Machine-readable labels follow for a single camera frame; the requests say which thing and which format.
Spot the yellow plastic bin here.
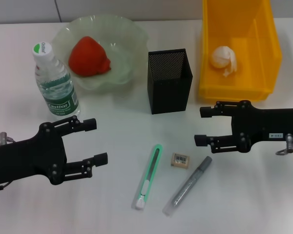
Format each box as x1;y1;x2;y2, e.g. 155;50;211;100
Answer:
198;0;283;106

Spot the green utility knife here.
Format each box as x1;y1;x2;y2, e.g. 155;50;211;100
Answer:
133;144;163;211

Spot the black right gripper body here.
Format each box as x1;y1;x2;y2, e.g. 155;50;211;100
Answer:
230;99;293;154

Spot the beige eraser with barcode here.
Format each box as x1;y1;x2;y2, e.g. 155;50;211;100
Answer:
170;153;190;168

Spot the grey marker pen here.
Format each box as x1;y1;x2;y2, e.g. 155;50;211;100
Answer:
162;156;213;216

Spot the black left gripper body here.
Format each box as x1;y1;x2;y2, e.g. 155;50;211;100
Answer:
0;121;68;186

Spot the pale green glass fruit plate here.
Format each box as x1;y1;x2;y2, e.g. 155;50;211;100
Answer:
51;15;149;93

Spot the white paper ball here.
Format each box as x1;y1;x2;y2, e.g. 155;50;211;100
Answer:
210;45;238;78

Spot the black mesh pen holder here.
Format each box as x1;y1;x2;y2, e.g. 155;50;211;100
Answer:
146;48;193;115

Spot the right gripper cable with plug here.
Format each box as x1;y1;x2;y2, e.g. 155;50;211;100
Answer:
275;133;293;156

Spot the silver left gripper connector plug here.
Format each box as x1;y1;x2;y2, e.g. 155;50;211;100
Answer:
0;132;16;145

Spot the clear green-label water bottle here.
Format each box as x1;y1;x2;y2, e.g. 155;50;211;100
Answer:
32;41;81;123

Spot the red plush fruit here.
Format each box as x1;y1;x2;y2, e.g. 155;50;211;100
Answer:
68;36;112;78

